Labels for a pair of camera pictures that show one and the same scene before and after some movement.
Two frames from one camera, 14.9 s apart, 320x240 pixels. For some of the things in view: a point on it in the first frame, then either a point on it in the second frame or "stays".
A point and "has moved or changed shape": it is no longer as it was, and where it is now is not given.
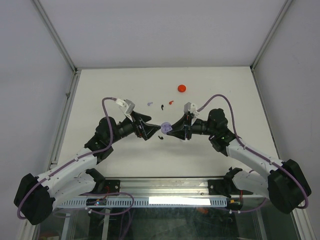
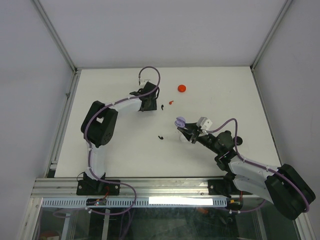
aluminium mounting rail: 144,187 stays
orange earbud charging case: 181,88 stays
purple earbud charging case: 166,127 has moved or changed shape
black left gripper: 147,129 → 153,106
